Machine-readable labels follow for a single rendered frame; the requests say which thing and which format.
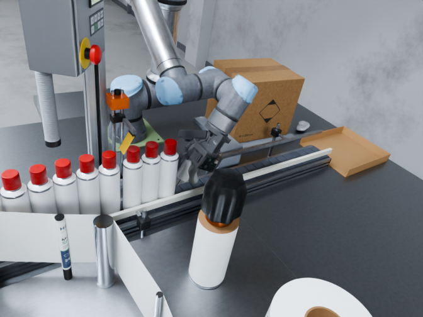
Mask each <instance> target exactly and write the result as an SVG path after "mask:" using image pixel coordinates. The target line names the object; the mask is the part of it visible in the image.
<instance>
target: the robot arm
mask: <svg viewBox="0 0 423 317"><path fill-rule="evenodd" d="M125 1H126V2H127V3H128V4H129V5H131V6H132V9H133V12H134V13H135V17H136V19H137V21H138V24H139V27H140V29H141V31H142V34H143V36H144V39H145V42H146V44H147V47H148V49H149V52H150V55H151V57H152V60H151V69H149V70H148V71H147V73H146V79H141V78H140V77H139V76H137V75H123V76H120V77H117V78H116V79H114V80H113V81H112V82H111V85H110V92H111V91H112V90H114V89H123V90H124V93H125V94H126V95H127V96H128V97H129V108H127V109H124V115H125V118H126V119H127V120H128V121H129V122H130V123H131V124H132V126H133V127H134V128H135V129H136V131H137V134H135V138H134V139H133V140H132V142H131V144H135V143H139V142H141V141H143V140H144V139H145V138H146V136H147V129H146V126H145V123H144V120H143V118H142V111H143V110H147V109H154V108H161V107H168V106H170V105H175V104H176V105H178V104H181V103H188V102H191V101H199V100H204V99H210V98H214V99H215V100H217V101H218V104H217V105H216V107H215V109H214V110H213V111H212V113H211V115H210V116H209V118H208V121H207V122H206V124H205V126H206V127H207V128H208V131H207V130H180V131H179V135H178V137H179V138H182V139H183V140H184V141H186V142H189V143H188V144H187V146H186V147H184V149H183V150H182V152H181V153H180V154H179V160H178V171H177V177H176V186H178V185H180V184H182V183H183V182H190V183H192V184H196V183H197V182H198V176H197V173H198V171H199V170H200V169H201V170H205V171H208V172H213V171H214V170H215V169H217V167H218V166H219V164H220V162H221V161H222V160H223V158H222V155H223V153H222V155H221V156H220V155H219V152H220V149H221V148H222V146H223V144H224V143H230V141H231V139H230V138H229V137H228V134H230V133H231V131H232V130H233V128H234V127H235V125H236V124H237V123H238V121H239V120H240V118H241V117H242V115H243V114H244V112H245V111H246V109H247V108H248V106H249V105H250V104H251V103H252V100H253V99H254V97H255V95H256V94H257V92H258V88H257V86H255V85H254V84H253V83H251V82H250V81H248V80H247V79H245V78H244V77H242V76H241V75H236V76H235V78H234V79H231V78H230V77H229V76H227V75H226V74H224V73H223V72H222V71H221V70H219V69H216V68H214V67H212V66H207V67H205V68H204V69H201V70H200V72H199V73H197V74H187V72H186V70H185V68H184V65H183V62H182V60H181V57H180V55H179V52H178V50H177V42H178V33H179V23H180V17H181V8H182V7H184V6H185V5H186V4H187V0H125ZM188 159H190V160H191V161H190V160H188Z"/></svg>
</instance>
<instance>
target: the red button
mask: <svg viewBox="0 0 423 317"><path fill-rule="evenodd" d="M84 58H85V59H88V60H90V62H91V63H92V64H93V65H98V64H99V63H100V61H101V59H102V50H101V49H100V47H99V45H92V46H91V48H85V50H84Z"/></svg>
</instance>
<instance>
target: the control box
mask: <svg viewBox="0 0 423 317"><path fill-rule="evenodd" d="M18 3H19V7H20V15H21V22H22V27H23V34H24V39H25V46H26V53H27V57H28V65H29V69H30V70H33V71H37V72H45V73H50V74H58V75H66V76H71V77H78V76H79V75H80V74H82V73H83V72H84V71H85V70H86V69H87V68H88V67H89V66H90V65H91V64H92V63H91V62H90V60H88V59H85V58H84V50H85V48H91V46H92V45H99V47H100V49H101V50H102V53H103V52H104V50H105V47H104V27H102V29H100V30H99V31H97V32H96V33H95V34H94V35H93V36H91V34H90V21H89V17H90V16H91V15H92V14H94V13H95V12H97V11H99V10H100V9H101V8H103V1H102V2H100V3H99V4H97V5H95V6H93V7H92V8H89V0H18Z"/></svg>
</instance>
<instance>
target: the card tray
mask: <svg viewBox="0 0 423 317"><path fill-rule="evenodd" d="M300 145H301V146H303V147H306V146H309V145H313V146H315V147H317V148H318V149H319V150H325V149H328V148H331V149H332V152H331V153H330V154H327V155H328V156H329V157H330V158H331V161H330V164H329V166H331V167H332V168H333V169H335V170H336V171H338V172H339V173H340V174H342V175H343V176H344V177H348V176H350V175H353V174H356V173H358V172H361V171H363V170H366V169H369V168H371V167H374V166H376V165H379V164H382V163H384V162H387V160H388V159H389V157H390V155H391V154H390V153H388V152H387V151H385V150H384V149H382V148H380V147H378V146H377V145H375V144H374V143H371V142H370V141H368V140H367V139H365V138H363V137H362V136H360V135H358V134H357V133H355V132H353V131H352V130H350V129H349V128H347V127H345V126H341V127H338V128H333V129H330V130H325V131H323V132H322V133H321V134H318V135H313V136H309V137H306V138H302V139H301V141H300Z"/></svg>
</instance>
